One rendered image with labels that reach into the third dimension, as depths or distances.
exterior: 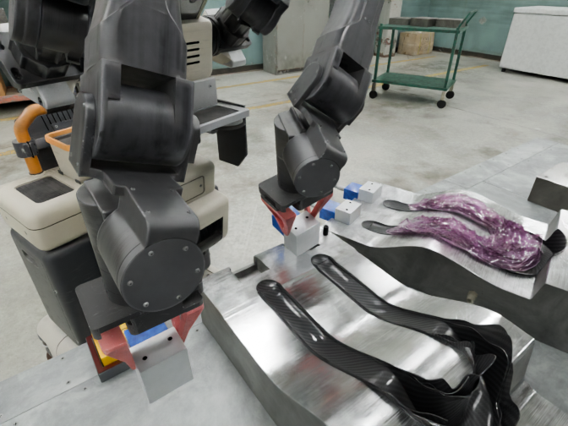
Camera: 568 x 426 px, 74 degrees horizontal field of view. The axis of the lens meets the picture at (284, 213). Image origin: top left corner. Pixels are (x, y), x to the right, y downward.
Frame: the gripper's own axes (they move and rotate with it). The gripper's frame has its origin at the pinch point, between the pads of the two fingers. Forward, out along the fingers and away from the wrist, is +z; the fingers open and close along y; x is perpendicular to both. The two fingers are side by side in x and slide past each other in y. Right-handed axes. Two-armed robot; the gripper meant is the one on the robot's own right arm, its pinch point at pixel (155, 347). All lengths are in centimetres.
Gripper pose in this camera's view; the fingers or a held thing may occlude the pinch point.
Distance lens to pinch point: 45.0
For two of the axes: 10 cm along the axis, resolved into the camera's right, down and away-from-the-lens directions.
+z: -0.1, 8.5, 5.3
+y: 8.0, -3.1, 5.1
